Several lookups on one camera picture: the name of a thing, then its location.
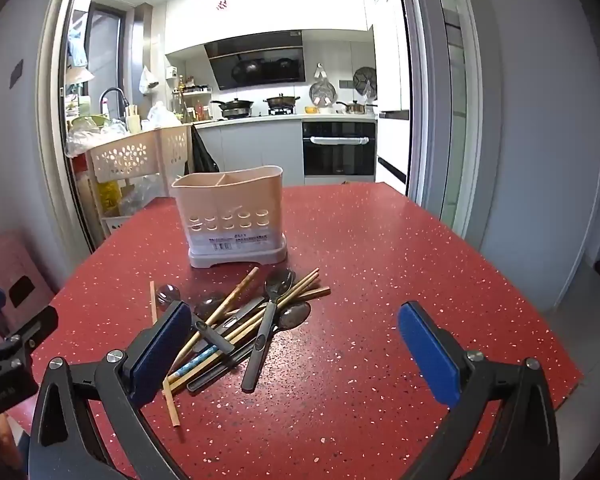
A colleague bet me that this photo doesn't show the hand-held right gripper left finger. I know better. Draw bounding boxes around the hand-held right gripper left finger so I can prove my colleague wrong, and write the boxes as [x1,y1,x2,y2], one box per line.
[26,301,194,480]

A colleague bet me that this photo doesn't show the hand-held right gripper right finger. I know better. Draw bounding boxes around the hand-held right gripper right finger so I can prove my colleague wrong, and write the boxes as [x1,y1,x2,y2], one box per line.
[396,301,560,480]

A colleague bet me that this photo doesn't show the blue patterned chopstick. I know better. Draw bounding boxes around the blue patterned chopstick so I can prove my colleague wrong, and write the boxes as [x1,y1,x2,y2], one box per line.
[166,344,226,382]

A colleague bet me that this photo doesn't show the black handled metal spoon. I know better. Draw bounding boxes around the black handled metal spoon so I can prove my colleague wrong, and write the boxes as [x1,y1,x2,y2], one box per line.
[194,321,237,356]
[186,301,312,392]
[155,283,182,311]
[194,298,227,320]
[240,267,297,393]

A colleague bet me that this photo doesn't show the pile of chopsticks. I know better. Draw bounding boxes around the pile of chopsticks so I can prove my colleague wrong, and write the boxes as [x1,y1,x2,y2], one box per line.
[149,266,332,429]

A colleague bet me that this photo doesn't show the pink plastic utensil holder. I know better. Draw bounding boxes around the pink plastic utensil holder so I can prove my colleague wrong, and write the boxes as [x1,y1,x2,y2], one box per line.
[171,165,289,269]

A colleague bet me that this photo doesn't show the pink plastic stool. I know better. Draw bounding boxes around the pink plastic stool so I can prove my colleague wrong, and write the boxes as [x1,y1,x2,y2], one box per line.
[0,230,57,348]

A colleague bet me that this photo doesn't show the clear plastic bags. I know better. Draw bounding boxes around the clear plastic bags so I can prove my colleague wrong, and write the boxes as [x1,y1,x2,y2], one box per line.
[64,119,132,159]

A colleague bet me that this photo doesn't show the beige perforated plastic cart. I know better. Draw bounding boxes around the beige perforated plastic cart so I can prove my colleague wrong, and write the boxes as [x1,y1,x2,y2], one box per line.
[84,124,192,237]

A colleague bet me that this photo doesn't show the black hanging cloth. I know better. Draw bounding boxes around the black hanging cloth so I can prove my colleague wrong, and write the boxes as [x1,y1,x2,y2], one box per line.
[189,125,220,176]

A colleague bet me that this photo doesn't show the black built-in oven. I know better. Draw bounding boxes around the black built-in oven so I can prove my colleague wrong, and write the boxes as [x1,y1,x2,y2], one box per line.
[302,120,378,177]

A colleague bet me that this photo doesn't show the black kitchen faucet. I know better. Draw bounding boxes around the black kitchen faucet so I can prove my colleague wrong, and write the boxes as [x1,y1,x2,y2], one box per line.
[98,87,130,122]

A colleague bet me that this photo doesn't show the glass sliding door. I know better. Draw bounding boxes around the glass sliding door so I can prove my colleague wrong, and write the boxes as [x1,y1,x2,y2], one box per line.
[395,0,483,241]

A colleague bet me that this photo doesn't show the steel pot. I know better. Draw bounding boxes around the steel pot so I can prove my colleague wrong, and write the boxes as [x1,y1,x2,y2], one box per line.
[336,100,379,115]

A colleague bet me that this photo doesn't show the spice rack with bottles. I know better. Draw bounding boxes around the spice rack with bottles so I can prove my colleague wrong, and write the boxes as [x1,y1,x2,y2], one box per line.
[172,75,214,122]

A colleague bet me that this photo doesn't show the white hanging plastic bag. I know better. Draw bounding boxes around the white hanging plastic bag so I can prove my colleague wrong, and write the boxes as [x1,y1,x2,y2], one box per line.
[138,65,160,95]

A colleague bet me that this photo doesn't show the round hanging strainer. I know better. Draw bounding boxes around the round hanging strainer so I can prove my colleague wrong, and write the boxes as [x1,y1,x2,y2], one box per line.
[353,66,379,101]

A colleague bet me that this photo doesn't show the black wok with lid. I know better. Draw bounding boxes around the black wok with lid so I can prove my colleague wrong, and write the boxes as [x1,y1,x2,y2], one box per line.
[263,93,301,114]

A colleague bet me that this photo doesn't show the silver hanging steamer rack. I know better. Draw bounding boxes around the silver hanging steamer rack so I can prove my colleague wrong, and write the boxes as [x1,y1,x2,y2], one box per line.
[309,63,337,111]

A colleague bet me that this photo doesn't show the white tall cabinet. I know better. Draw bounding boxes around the white tall cabinet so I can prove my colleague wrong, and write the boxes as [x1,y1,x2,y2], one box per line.
[365,0,412,192]

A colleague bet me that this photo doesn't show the black range hood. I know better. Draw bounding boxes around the black range hood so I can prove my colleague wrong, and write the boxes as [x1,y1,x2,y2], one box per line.
[203,34,307,92]

